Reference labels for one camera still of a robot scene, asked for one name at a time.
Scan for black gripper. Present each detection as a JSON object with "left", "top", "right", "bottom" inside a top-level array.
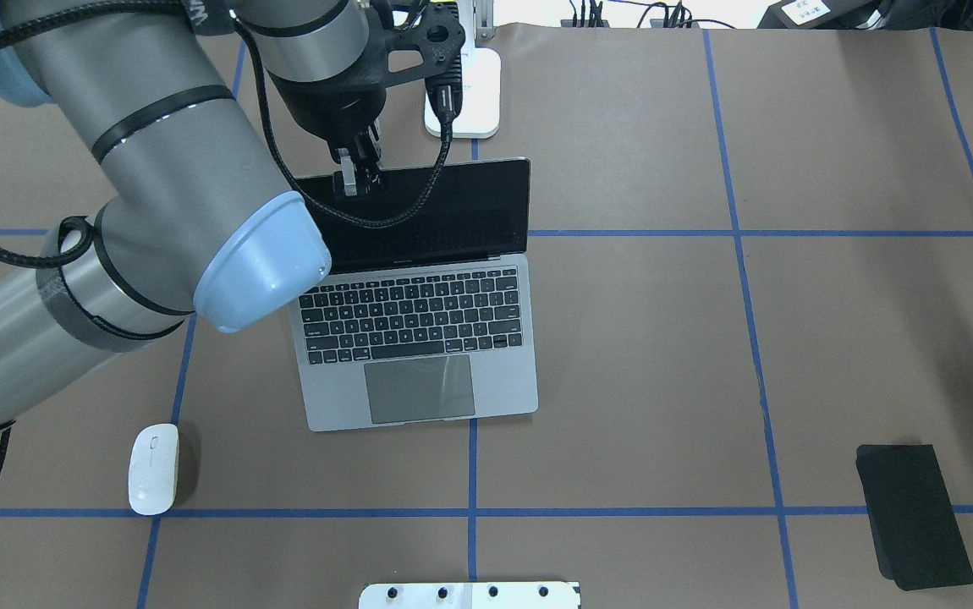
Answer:
[{"left": 271, "top": 73, "right": 387, "bottom": 198}]

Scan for grey laptop computer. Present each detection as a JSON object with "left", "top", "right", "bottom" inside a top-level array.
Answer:
[{"left": 289, "top": 157, "right": 538, "bottom": 432}]

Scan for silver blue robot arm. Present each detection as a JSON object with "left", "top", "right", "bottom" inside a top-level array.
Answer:
[{"left": 0, "top": 1, "right": 376, "bottom": 438}]

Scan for white desk lamp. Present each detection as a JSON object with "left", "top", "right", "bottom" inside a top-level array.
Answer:
[{"left": 430, "top": 1, "right": 501, "bottom": 140}]

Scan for white computer mouse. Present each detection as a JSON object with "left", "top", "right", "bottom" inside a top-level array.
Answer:
[{"left": 127, "top": 423, "right": 179, "bottom": 516}]

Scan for black folded mouse pad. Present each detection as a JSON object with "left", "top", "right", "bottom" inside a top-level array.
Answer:
[{"left": 855, "top": 444, "right": 973, "bottom": 592}]

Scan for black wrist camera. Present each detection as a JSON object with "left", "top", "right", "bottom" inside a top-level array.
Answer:
[{"left": 362, "top": 1, "right": 465, "bottom": 130}]

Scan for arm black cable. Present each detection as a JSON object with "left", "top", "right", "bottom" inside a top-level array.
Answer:
[{"left": 0, "top": 0, "right": 464, "bottom": 568}]

